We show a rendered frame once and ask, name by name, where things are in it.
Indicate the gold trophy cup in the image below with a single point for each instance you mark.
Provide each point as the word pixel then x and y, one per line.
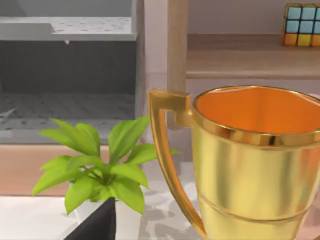
pixel 250 175

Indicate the pulled-out drawer with grey inside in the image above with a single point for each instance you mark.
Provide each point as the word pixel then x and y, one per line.
pixel 67 75

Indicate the pale wooden drawer front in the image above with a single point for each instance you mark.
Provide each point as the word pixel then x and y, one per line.
pixel 50 167

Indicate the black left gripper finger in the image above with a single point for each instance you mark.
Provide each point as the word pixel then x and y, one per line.
pixel 102 222

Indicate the colourful puzzle cube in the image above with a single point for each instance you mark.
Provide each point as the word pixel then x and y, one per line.
pixel 301 25

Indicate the green plant in white pot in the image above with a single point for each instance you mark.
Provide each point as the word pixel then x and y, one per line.
pixel 100 172

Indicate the wooden open shelf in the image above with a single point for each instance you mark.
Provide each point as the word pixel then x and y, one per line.
pixel 240 57

